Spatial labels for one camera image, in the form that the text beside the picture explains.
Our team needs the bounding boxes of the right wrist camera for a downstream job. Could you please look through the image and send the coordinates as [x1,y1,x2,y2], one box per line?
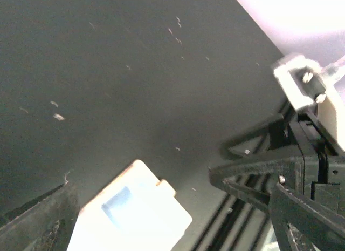
[272,54,344,149]

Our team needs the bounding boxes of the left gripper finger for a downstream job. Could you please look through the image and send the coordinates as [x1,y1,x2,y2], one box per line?
[1,182,80,250]

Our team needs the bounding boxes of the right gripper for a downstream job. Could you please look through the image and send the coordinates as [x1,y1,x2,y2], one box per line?
[209,112,344,250]

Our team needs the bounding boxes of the tan leather card holder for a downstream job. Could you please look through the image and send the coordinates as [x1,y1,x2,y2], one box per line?
[67,160,192,250]

